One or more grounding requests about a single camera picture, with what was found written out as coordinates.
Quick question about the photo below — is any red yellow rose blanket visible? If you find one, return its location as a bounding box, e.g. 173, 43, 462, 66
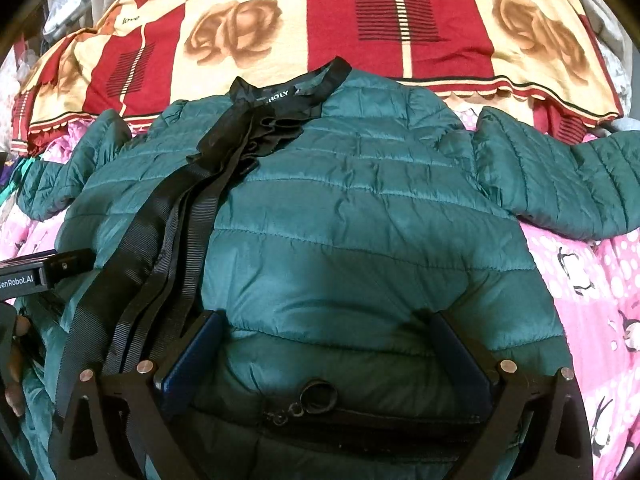
10, 0, 624, 155

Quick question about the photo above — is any person's left hand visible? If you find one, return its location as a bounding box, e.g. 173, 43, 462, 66
4, 315, 30, 417

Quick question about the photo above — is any green quilted puffer jacket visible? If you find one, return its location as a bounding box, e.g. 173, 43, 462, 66
6, 58, 639, 479

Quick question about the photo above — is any pink penguin quilt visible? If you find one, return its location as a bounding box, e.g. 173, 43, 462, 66
16, 94, 639, 479

